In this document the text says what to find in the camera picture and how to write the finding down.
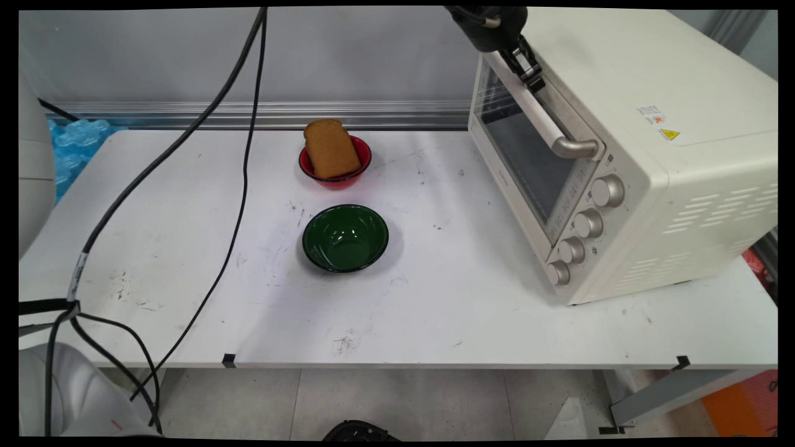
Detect aluminium rail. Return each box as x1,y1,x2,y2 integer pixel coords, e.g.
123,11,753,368
45,101,473,132

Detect orange box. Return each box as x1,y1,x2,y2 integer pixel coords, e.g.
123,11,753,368
701,371,778,438

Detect red bowl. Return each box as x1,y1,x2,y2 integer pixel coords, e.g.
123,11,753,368
299,135,373,190

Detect black round object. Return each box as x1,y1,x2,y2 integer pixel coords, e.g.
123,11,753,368
322,420,402,442

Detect brown bread slice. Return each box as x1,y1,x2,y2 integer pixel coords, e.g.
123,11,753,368
303,119,362,179

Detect thick black cable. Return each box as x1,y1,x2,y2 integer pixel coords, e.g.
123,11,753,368
43,6,269,436

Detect black cable by wall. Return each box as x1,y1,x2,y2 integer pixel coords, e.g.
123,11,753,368
39,97,80,122

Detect oven door with handle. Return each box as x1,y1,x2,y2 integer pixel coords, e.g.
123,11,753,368
467,50,606,248

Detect green bowl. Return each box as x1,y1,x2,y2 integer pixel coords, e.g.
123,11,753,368
302,204,390,273

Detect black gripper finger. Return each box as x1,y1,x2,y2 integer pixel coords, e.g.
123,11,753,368
500,48,527,80
512,36,547,94

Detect cream toaster oven body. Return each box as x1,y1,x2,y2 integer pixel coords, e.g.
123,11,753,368
467,7,778,306

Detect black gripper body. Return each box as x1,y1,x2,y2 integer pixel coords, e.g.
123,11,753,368
446,6,529,54

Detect red patterned object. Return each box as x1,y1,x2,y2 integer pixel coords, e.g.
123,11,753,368
742,247,778,305

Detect blue bubble wrap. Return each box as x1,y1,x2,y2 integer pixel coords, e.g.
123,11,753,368
48,119,128,204

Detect black cable strap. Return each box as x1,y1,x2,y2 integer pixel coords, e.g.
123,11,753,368
19,298,81,322

